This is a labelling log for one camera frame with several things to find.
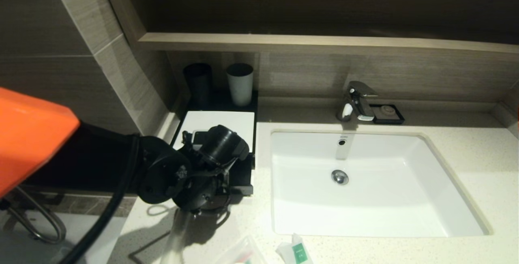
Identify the black cup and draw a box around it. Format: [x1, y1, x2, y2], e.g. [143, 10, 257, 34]
[183, 63, 214, 109]

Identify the toothbrush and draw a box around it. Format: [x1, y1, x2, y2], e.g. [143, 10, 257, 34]
[161, 211, 196, 264]

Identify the black box with white lid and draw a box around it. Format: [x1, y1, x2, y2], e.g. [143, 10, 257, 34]
[172, 90, 259, 155]

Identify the grey cup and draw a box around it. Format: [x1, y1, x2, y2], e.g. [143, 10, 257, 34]
[226, 63, 254, 107]

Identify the clear plastic packet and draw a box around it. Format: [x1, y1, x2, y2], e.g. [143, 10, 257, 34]
[214, 235, 269, 264]

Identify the chrome drain stopper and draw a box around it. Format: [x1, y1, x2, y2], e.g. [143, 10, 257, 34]
[331, 169, 349, 186]

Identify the chrome faucet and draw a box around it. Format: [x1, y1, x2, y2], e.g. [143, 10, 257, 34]
[336, 80, 379, 122]

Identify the black soap dish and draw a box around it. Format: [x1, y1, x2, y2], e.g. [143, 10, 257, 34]
[368, 104, 405, 125]

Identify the white sink basin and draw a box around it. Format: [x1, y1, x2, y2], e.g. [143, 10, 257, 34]
[269, 130, 493, 238]

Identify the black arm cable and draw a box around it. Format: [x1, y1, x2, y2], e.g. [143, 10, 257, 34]
[59, 134, 140, 264]

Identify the wooden wall shelf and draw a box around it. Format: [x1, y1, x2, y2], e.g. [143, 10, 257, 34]
[137, 32, 519, 56]

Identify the metal shower hose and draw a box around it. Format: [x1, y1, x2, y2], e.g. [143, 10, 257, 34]
[6, 189, 68, 244]

